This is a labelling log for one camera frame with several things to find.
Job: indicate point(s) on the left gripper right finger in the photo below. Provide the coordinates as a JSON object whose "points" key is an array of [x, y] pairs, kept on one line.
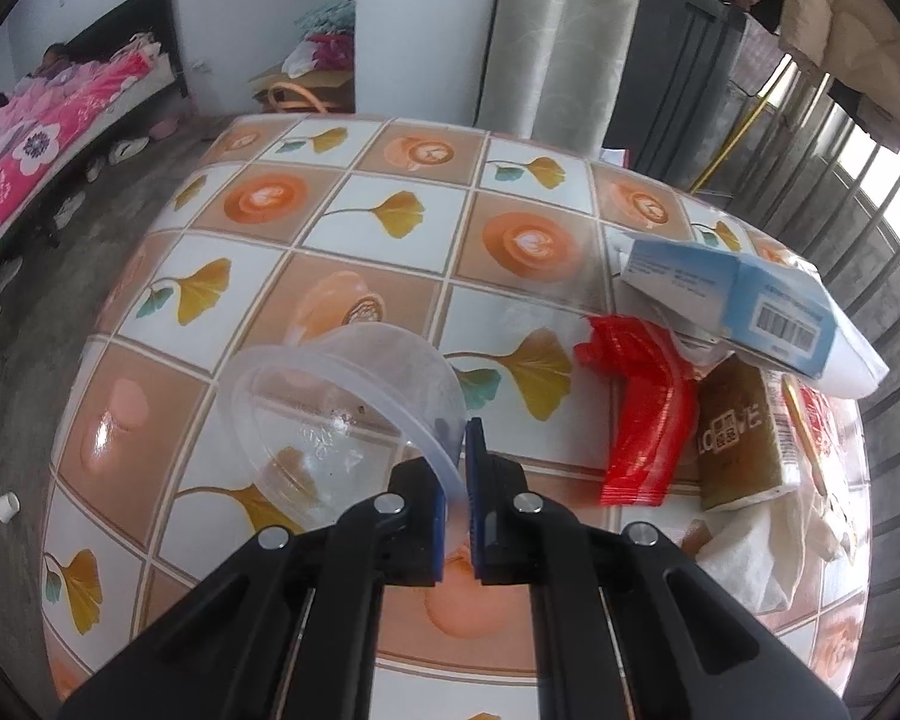
{"points": [[625, 625]]}

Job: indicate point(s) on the patterned tile tablecloth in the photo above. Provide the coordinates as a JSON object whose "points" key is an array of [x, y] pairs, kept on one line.
{"points": [[497, 251]]}

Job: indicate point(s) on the red plastic wrapper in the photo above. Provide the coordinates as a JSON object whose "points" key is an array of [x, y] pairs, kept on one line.
{"points": [[658, 408]]}

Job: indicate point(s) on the pile of clothes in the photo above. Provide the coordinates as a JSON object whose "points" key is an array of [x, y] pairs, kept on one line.
{"points": [[327, 40]]}

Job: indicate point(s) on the clear plastic cup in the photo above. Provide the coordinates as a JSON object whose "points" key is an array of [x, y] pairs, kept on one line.
{"points": [[321, 424]]}

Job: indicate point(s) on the metal window railing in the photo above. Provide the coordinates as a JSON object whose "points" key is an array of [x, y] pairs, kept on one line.
{"points": [[820, 183]]}

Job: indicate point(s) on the pink floral bed quilt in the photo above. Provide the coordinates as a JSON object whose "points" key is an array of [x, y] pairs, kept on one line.
{"points": [[46, 114]]}

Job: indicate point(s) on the blue white carton box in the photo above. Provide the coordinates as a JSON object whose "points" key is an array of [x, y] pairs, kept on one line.
{"points": [[776, 313]]}

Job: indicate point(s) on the black cabinet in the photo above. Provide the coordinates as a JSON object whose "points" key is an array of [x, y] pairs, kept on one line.
{"points": [[675, 76]]}

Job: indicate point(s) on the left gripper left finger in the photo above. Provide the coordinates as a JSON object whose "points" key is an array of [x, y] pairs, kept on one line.
{"points": [[286, 627]]}

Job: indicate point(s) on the small white cap on floor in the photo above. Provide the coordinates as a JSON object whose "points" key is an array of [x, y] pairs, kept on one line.
{"points": [[9, 507]]}

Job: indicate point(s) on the grey patterned curtain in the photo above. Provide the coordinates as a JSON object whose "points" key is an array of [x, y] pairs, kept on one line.
{"points": [[554, 68]]}

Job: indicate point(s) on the black headboard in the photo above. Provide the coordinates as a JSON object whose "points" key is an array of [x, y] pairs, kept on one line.
{"points": [[115, 29]]}

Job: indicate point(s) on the white crumpled tissue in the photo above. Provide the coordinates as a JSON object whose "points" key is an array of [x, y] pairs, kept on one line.
{"points": [[759, 553]]}

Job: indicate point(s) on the yellow broom handle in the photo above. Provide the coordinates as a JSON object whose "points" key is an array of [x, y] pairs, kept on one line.
{"points": [[735, 136]]}

